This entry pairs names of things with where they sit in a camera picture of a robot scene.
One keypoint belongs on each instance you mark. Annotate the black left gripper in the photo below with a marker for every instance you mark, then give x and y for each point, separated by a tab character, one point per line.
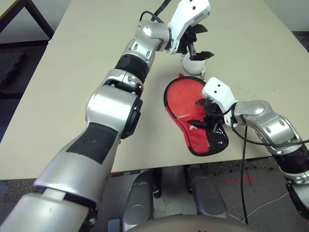
189	39

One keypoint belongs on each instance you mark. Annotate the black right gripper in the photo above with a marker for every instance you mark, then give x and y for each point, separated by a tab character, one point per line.
214	116

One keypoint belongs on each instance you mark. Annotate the white plush zipper charm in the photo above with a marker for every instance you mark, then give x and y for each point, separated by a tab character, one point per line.
192	66

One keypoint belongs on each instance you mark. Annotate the red black paddle case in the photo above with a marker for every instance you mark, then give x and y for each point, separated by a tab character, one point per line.
200	145

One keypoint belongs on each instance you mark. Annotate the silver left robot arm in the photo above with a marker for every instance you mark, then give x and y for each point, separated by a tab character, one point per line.
113	108

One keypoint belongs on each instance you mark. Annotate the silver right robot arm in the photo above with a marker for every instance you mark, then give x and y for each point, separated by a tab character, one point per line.
268	120

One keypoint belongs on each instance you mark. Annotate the grey speckled floor mat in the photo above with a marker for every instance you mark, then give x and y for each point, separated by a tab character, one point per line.
229	168

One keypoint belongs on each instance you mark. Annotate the red floor tape cross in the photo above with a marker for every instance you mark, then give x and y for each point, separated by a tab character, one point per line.
248	178

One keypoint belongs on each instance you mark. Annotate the grey robot right leg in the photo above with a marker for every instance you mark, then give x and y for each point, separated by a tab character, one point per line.
207	195

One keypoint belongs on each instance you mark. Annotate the grey robot leg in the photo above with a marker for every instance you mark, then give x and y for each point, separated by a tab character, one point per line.
207	195
138	200

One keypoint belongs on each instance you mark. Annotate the grey robot left leg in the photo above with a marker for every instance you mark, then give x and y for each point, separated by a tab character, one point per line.
138	200

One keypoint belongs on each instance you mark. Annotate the small dark robot panel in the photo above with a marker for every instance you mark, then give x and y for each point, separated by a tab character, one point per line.
115	226

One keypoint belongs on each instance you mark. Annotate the black framed side table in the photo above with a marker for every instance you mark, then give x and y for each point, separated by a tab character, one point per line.
41	21

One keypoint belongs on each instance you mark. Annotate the dark foam floor mat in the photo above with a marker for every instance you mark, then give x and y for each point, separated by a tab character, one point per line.
9	65

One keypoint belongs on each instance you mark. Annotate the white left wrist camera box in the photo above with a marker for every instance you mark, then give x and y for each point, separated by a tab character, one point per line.
186	21

